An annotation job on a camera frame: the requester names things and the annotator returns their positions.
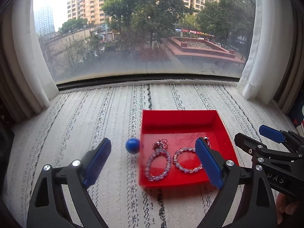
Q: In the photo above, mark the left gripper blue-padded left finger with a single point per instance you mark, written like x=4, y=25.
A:
x=47, y=205

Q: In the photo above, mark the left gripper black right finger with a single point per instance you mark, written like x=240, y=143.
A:
x=257, y=205

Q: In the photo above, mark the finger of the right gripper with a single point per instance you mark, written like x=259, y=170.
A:
x=272, y=134

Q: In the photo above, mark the silver hoop rings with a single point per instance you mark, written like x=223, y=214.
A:
x=161, y=144

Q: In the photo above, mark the person's right hand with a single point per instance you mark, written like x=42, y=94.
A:
x=282, y=206

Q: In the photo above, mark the right white curtain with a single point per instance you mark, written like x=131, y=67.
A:
x=274, y=69

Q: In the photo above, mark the white curtain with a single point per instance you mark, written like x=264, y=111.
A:
x=27, y=86
x=274, y=69

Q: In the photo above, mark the red plastic tray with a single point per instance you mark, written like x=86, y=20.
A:
x=180, y=129

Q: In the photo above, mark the blue ball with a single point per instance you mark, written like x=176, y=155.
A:
x=132, y=145

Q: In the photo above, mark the left white curtain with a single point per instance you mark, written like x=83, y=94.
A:
x=27, y=86

